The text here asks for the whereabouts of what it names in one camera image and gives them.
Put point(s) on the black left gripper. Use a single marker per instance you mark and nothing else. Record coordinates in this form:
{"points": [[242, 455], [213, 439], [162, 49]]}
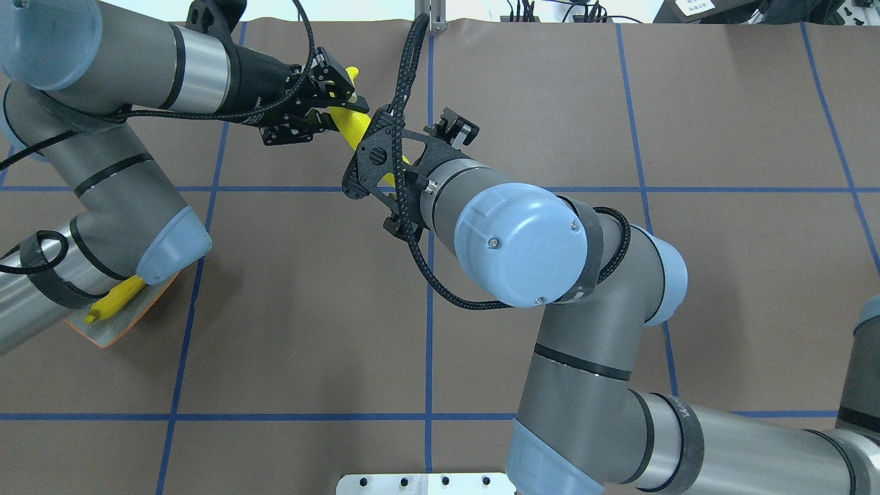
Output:
{"points": [[259, 77]]}

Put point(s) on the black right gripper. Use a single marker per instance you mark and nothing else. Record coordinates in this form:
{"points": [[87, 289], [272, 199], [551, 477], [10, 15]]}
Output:
{"points": [[454, 130]]}

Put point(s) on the yellow banana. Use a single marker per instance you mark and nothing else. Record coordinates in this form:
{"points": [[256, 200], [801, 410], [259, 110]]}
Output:
{"points": [[352, 125], [115, 300]]}

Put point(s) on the yellow banana top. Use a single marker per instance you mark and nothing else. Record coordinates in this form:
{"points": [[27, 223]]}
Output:
{"points": [[115, 300]]}

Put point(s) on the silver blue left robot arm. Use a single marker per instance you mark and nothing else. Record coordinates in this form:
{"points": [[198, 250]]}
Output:
{"points": [[79, 72]]}

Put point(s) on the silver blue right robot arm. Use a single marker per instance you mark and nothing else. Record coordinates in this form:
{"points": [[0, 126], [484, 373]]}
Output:
{"points": [[601, 281]]}

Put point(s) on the grey square plate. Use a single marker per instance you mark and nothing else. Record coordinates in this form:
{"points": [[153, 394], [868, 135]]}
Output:
{"points": [[106, 333]]}

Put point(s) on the black label printer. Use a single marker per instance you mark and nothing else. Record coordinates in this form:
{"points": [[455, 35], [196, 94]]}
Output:
{"points": [[710, 12]]}

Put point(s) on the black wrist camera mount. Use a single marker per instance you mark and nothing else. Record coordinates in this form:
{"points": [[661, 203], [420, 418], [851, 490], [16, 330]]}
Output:
{"points": [[370, 163], [215, 18]]}

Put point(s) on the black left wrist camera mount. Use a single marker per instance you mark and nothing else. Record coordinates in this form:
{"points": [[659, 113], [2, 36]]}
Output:
{"points": [[215, 18]]}

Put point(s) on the aluminium frame post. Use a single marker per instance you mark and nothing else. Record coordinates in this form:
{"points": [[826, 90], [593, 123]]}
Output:
{"points": [[438, 15]]}

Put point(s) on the white pedestal column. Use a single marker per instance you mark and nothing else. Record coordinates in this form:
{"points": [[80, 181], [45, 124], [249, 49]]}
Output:
{"points": [[426, 483]]}

